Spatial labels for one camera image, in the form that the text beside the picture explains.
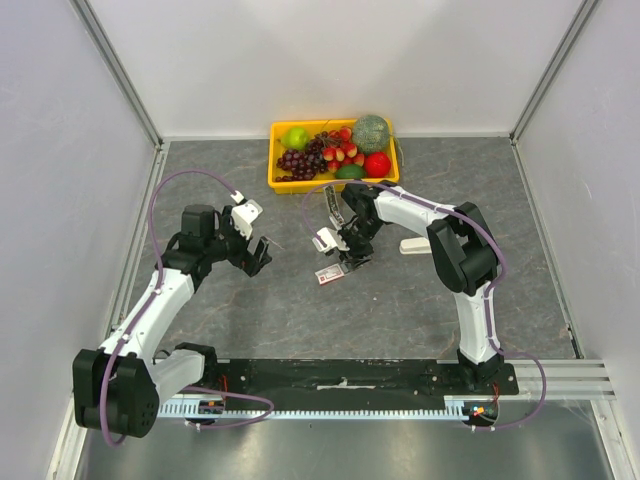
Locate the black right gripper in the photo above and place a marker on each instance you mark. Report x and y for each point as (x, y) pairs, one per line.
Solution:
(353, 248)

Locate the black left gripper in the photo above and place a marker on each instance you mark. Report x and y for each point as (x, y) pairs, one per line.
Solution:
(248, 262)

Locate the red white staple box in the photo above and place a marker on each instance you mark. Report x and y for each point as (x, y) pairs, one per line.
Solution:
(334, 272)

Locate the green white stapler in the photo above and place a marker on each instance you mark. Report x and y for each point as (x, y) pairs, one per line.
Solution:
(331, 200)

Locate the white rectangular case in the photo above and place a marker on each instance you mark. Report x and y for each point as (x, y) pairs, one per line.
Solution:
(415, 246)

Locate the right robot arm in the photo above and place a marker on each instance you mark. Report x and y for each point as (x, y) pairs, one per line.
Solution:
(465, 258)

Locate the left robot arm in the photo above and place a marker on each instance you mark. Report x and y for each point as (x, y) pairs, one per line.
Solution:
(119, 388)

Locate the green lime fruit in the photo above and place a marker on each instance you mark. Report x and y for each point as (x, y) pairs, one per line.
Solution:
(351, 171)

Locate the dark purple grape bunch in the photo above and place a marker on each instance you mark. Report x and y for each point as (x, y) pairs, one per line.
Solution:
(300, 165)

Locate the red strawberry cluster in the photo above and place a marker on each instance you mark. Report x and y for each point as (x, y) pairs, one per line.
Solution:
(338, 149)

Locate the green pear fruit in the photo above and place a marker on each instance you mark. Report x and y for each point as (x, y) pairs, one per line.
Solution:
(295, 138)

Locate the green netted melon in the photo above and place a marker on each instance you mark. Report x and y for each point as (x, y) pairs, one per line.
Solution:
(371, 134)

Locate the yellow plastic tray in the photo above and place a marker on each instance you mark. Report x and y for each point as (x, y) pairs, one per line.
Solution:
(315, 127)

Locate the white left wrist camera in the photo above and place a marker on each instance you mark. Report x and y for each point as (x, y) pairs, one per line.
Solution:
(244, 214)

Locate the grey slotted cable duct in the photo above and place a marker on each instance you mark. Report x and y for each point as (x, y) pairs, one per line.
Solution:
(200, 408)

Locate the aluminium frame rail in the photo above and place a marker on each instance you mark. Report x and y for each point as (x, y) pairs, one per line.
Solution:
(555, 378)

